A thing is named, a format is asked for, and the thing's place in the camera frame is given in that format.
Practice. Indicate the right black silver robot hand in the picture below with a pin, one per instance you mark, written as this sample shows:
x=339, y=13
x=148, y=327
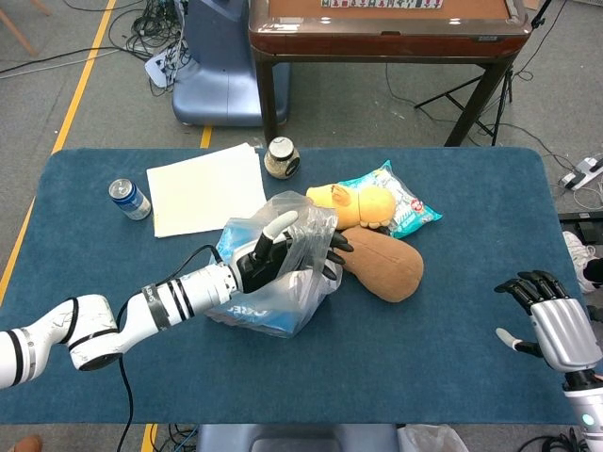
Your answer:
x=567, y=334

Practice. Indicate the blue white drink can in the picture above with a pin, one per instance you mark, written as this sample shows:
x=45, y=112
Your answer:
x=131, y=200

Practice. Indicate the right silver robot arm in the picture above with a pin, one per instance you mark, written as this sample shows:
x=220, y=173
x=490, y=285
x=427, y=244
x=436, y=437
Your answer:
x=589, y=409

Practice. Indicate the white grey power strip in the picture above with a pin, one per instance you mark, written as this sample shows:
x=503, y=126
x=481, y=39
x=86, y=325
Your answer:
x=581, y=172

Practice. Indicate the white paper stack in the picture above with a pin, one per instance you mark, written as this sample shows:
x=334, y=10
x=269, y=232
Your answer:
x=198, y=188

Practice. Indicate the white sneaker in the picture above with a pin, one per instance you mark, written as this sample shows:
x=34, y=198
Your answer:
x=577, y=259

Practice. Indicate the small blue carton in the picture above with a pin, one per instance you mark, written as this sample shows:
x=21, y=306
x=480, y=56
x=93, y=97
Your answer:
x=233, y=242

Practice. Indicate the black floor platform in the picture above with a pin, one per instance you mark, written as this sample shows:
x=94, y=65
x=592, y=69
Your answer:
x=584, y=228

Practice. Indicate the black trouser leg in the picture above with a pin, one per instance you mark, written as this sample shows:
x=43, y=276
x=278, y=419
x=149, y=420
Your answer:
x=594, y=269

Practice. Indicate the glass jar with white lid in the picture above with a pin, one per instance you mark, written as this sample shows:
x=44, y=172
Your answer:
x=281, y=160

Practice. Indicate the blue felt table mat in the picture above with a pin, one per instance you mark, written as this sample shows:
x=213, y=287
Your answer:
x=377, y=367

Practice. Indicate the teal snack packet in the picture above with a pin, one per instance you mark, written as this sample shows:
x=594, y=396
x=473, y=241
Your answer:
x=414, y=207

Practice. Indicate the yellow plush toy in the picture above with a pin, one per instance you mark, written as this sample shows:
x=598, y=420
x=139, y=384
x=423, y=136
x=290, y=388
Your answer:
x=367, y=205

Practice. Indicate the wooden chair legs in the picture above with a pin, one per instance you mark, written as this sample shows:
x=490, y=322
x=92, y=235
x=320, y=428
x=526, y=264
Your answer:
x=19, y=33

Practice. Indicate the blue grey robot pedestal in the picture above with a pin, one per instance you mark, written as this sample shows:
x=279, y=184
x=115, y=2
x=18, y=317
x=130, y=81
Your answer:
x=221, y=70

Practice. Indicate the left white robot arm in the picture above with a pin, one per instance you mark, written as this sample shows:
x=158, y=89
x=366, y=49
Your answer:
x=94, y=329

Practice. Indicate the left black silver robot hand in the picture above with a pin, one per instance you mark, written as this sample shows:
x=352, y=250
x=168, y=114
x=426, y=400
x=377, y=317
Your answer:
x=256, y=270

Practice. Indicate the brown mahjong table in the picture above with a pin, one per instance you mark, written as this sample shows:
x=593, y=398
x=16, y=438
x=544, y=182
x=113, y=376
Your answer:
x=386, y=42

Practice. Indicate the brown leather shoe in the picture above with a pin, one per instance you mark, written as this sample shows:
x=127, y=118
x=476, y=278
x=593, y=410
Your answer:
x=28, y=444

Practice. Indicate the row of mahjong tiles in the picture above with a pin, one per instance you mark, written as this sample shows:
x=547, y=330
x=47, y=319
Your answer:
x=381, y=3

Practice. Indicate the blue cookie box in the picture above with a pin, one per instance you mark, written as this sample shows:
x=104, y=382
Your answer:
x=254, y=319

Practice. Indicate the brown plush toy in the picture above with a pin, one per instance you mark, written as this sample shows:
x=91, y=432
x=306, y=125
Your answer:
x=381, y=268

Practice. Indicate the white power strip with plugs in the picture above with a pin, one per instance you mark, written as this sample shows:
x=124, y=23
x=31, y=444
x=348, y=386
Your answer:
x=158, y=68

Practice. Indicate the black tripod stand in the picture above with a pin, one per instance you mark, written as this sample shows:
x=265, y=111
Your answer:
x=500, y=108

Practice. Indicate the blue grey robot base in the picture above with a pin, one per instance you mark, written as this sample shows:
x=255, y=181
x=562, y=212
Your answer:
x=292, y=438

